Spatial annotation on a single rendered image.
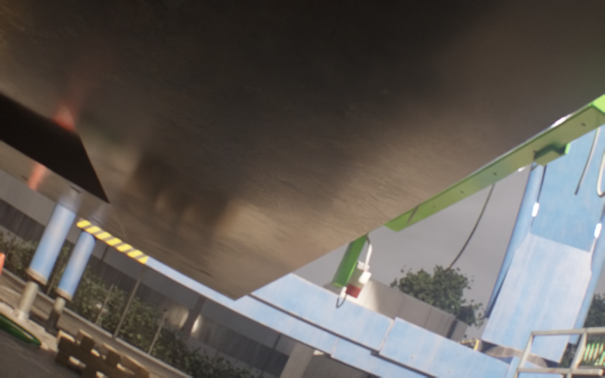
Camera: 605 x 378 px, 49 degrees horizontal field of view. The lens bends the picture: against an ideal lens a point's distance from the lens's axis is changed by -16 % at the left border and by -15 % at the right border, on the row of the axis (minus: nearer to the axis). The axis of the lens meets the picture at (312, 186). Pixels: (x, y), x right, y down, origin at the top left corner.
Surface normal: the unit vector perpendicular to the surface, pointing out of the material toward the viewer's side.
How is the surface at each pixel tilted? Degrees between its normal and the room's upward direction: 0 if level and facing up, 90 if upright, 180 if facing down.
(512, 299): 90
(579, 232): 114
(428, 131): 178
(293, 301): 90
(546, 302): 90
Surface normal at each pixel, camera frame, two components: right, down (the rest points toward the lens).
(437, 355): 0.20, -0.22
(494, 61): -0.41, 0.88
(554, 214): -0.40, -0.02
